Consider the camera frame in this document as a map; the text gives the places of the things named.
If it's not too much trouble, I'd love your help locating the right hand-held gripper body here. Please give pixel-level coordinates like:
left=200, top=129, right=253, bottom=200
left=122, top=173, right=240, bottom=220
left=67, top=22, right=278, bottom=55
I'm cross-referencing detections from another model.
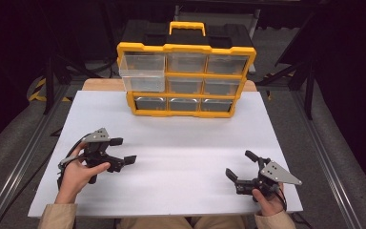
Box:
left=234, top=158, right=303, bottom=197

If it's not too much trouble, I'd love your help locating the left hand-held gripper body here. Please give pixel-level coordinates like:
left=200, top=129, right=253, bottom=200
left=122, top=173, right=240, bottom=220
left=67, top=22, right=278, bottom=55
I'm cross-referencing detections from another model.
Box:
left=81, top=127, right=125, bottom=174

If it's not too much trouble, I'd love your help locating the clear plastic drawer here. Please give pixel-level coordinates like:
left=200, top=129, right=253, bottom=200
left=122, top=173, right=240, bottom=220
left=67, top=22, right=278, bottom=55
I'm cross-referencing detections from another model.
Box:
left=118, top=52, right=167, bottom=94

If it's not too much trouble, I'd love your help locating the yellow and black organizer cabinet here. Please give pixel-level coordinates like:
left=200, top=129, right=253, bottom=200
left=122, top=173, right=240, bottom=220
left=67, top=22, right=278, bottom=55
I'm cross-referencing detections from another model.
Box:
left=116, top=20, right=257, bottom=119

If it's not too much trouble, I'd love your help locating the person's right hand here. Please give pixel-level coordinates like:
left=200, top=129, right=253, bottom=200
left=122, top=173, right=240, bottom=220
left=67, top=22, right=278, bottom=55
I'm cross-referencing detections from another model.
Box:
left=252, top=182, right=286, bottom=218

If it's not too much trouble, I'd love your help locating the person's left hand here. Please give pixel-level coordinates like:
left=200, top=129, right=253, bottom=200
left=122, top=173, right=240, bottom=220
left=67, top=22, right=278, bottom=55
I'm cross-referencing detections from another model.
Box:
left=54, top=141, right=112, bottom=204

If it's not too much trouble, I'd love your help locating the person's right leg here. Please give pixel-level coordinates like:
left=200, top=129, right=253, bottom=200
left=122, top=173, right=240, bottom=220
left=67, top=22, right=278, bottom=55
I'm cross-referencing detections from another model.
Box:
left=193, top=216, right=248, bottom=229

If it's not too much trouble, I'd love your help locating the person's leg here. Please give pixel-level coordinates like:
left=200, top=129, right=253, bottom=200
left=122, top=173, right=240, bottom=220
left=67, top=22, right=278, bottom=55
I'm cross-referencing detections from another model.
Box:
left=117, top=216, right=193, bottom=229
left=193, top=216, right=248, bottom=229

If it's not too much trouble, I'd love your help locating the white foam board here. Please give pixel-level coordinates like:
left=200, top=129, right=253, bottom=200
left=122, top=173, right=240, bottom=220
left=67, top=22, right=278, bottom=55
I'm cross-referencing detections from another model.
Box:
left=28, top=90, right=304, bottom=219

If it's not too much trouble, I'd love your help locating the person's left leg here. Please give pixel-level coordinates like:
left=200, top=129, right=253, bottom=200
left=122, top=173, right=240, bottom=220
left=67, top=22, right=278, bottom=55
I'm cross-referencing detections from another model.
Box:
left=117, top=216, right=193, bottom=229

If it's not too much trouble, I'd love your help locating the black metal stand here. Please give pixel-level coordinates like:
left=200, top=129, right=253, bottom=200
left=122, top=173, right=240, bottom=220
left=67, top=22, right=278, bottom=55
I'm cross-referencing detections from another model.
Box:
left=256, top=12, right=319, bottom=121
left=42, top=47, right=104, bottom=116

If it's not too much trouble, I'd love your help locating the yellow and black floor tape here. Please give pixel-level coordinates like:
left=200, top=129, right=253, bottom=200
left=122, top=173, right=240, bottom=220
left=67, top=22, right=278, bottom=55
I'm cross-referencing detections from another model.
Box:
left=28, top=77, right=73, bottom=103

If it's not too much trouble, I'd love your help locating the set of small closed bins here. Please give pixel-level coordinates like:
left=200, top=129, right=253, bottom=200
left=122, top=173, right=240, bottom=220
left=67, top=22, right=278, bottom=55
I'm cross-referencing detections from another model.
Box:
left=133, top=52, right=251, bottom=113

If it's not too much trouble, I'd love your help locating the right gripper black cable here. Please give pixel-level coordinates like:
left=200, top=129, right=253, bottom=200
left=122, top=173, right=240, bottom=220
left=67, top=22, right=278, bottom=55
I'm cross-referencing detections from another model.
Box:
left=274, top=186, right=288, bottom=213

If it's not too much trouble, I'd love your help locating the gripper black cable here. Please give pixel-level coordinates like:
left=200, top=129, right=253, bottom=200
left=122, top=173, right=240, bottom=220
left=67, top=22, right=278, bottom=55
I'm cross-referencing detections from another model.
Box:
left=56, top=133, right=92, bottom=192
left=274, top=186, right=288, bottom=213

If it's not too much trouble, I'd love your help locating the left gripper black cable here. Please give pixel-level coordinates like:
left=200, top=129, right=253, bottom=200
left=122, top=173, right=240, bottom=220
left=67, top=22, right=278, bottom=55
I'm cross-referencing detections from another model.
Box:
left=56, top=133, right=92, bottom=192

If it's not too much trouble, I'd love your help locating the aluminium floor rail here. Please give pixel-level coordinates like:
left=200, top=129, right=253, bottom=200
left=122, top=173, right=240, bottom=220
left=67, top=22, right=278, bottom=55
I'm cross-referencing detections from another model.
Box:
left=290, top=90, right=365, bottom=229
left=0, top=83, right=74, bottom=229

